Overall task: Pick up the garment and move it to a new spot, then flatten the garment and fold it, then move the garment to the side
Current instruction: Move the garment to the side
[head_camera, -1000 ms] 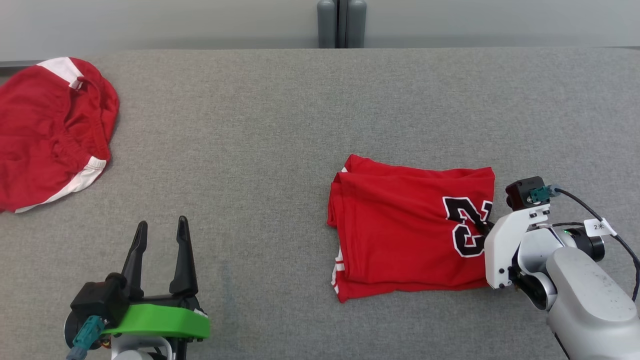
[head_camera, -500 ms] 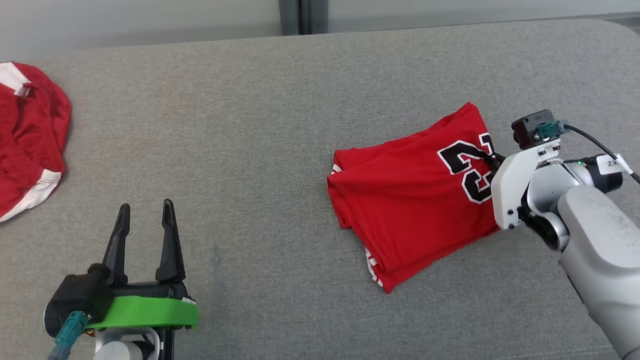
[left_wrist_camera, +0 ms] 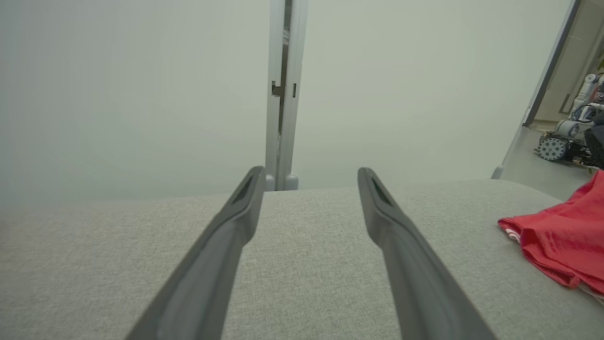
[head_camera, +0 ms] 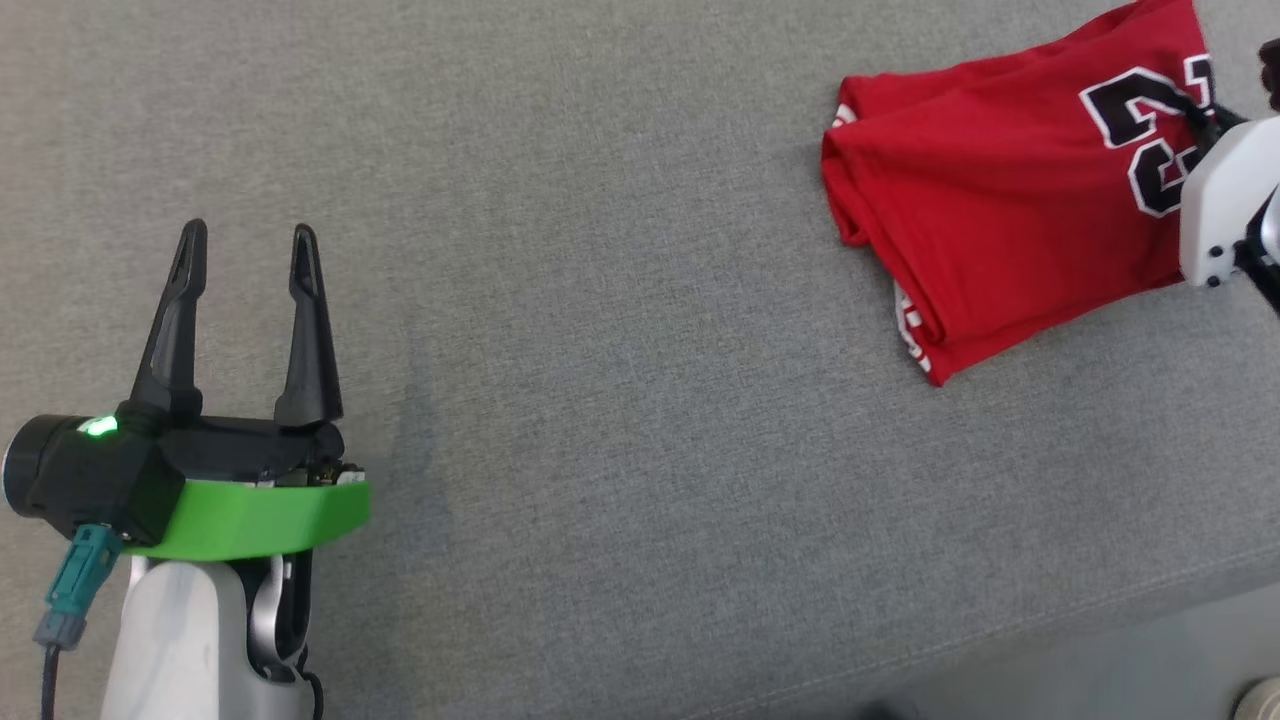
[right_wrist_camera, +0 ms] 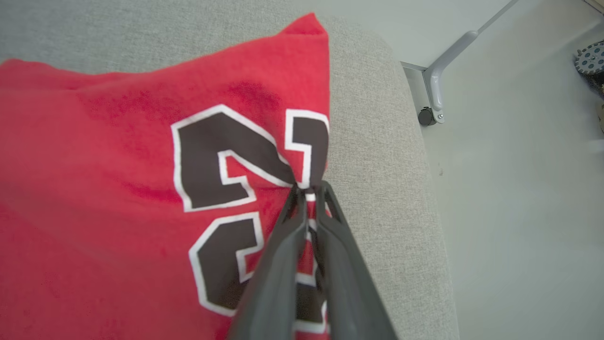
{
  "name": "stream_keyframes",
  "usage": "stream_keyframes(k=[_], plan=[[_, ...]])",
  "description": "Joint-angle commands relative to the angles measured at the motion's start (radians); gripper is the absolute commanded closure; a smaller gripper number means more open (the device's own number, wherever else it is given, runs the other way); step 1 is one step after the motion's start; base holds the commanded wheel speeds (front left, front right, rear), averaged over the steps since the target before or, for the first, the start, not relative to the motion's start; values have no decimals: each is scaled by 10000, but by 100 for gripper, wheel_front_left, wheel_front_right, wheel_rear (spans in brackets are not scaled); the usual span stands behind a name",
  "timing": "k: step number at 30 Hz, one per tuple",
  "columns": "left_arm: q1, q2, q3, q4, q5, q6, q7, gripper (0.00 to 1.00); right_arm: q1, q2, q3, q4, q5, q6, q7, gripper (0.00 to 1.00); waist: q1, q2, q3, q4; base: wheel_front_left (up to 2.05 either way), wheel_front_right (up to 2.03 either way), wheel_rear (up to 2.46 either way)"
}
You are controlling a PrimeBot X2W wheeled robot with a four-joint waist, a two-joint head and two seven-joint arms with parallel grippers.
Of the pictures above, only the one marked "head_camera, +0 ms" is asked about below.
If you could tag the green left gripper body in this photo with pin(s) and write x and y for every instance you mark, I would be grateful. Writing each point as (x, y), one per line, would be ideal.
(260, 515)

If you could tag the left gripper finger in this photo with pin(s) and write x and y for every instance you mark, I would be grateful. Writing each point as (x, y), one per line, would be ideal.
(308, 370)
(172, 350)

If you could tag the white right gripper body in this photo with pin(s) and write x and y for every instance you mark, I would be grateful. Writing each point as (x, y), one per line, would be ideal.
(1220, 200)

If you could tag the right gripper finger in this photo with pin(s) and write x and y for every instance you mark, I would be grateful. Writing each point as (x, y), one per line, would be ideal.
(1207, 122)
(1230, 116)

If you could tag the red basketball jersey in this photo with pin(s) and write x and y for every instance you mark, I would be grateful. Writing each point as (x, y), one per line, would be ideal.
(980, 180)

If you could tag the grey fabric sofa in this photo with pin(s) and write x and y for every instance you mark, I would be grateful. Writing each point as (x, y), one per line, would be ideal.
(600, 300)

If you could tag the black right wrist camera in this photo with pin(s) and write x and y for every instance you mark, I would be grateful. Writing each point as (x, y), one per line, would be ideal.
(1272, 75)

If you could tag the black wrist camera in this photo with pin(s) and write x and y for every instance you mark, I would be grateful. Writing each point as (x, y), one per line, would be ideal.
(90, 485)
(1272, 75)

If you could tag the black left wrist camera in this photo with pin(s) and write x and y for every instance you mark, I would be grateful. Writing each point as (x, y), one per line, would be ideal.
(90, 485)

